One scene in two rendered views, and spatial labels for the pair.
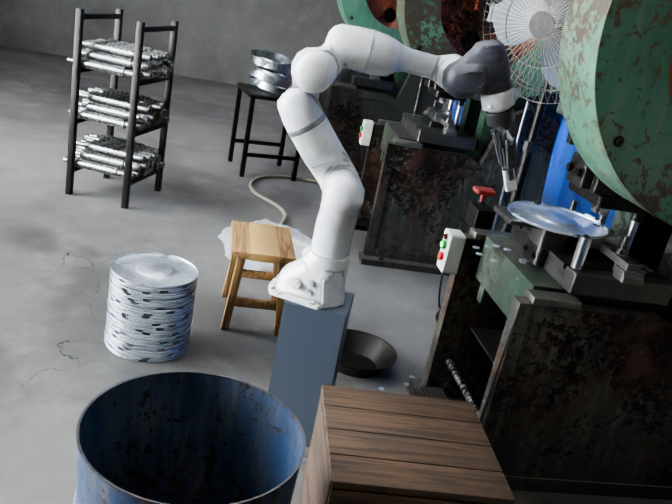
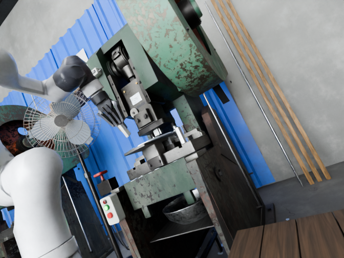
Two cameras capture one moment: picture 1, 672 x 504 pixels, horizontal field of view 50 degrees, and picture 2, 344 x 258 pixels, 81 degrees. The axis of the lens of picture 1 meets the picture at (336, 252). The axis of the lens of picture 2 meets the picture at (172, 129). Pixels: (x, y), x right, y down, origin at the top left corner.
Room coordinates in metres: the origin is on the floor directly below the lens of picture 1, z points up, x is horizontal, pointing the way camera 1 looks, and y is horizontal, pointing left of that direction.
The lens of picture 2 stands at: (1.28, 0.20, 0.67)
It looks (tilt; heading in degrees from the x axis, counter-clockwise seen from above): 7 degrees up; 307
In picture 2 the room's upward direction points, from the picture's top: 25 degrees counter-clockwise
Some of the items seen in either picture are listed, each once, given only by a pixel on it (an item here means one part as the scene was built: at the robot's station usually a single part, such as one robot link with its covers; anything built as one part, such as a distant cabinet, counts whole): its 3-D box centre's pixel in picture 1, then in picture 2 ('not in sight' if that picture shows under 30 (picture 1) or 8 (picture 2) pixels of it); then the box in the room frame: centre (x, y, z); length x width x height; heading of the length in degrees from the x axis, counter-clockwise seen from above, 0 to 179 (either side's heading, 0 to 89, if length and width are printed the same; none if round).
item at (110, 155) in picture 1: (120, 106); not in sight; (3.80, 1.27, 0.47); 0.46 x 0.43 x 0.95; 82
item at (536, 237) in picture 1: (535, 238); (152, 155); (2.04, -0.56, 0.72); 0.25 x 0.14 x 0.14; 102
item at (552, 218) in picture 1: (557, 219); (151, 143); (2.05, -0.61, 0.78); 0.29 x 0.29 x 0.01
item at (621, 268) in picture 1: (622, 254); (187, 132); (1.91, -0.77, 0.76); 0.17 x 0.06 x 0.10; 12
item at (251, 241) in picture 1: (256, 277); not in sight; (2.64, 0.29, 0.16); 0.34 x 0.24 x 0.34; 12
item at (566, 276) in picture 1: (585, 258); (169, 156); (2.07, -0.73, 0.68); 0.45 x 0.30 x 0.06; 12
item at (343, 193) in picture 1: (338, 215); (40, 198); (1.89, 0.01, 0.71); 0.18 x 0.11 x 0.25; 9
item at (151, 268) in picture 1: (155, 269); not in sight; (2.26, 0.59, 0.28); 0.29 x 0.29 x 0.01
